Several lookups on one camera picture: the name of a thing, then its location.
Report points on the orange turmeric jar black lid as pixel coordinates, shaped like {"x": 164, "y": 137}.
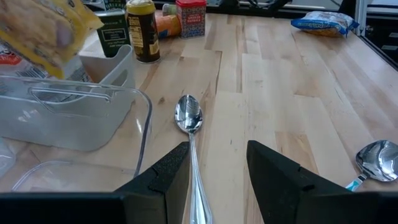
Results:
{"x": 168, "y": 26}

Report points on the low clear plastic tray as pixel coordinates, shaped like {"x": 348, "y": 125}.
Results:
{"x": 93, "y": 174}

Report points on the yellow lid spice jar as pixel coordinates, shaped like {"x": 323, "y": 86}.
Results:
{"x": 143, "y": 34}

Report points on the yellow ramen pack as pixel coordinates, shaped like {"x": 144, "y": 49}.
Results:
{"x": 37, "y": 34}

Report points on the all-metal spoon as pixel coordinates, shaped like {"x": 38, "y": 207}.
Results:
{"x": 188, "y": 115}

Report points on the small grey plastic bin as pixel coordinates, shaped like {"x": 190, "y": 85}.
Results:
{"x": 109, "y": 68}

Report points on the dark green spice box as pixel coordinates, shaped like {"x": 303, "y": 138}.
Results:
{"x": 112, "y": 35}

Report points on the blue ramen pack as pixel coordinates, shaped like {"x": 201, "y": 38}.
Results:
{"x": 325, "y": 24}

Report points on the red silver ramen pack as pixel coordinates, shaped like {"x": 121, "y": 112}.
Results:
{"x": 31, "y": 72}

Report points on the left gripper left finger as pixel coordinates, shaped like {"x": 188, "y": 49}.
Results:
{"x": 161, "y": 186}

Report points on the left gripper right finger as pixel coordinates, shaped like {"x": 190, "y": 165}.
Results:
{"x": 280, "y": 193}

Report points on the green spice jar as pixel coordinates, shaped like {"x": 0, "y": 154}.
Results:
{"x": 169, "y": 9}

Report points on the red patterned paprika tin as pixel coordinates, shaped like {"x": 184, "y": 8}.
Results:
{"x": 191, "y": 18}

